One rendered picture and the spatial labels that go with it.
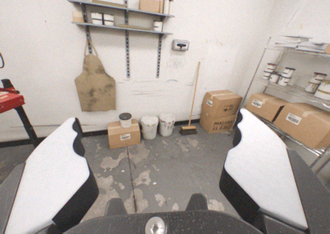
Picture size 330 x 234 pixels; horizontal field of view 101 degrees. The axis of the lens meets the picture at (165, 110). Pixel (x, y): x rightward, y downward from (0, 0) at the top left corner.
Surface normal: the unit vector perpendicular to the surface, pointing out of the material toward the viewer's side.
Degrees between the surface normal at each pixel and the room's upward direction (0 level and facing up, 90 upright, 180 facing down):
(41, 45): 90
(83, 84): 88
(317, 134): 90
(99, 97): 89
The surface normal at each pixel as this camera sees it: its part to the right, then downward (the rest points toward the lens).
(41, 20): 0.33, 0.49
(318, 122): -0.94, 0.04
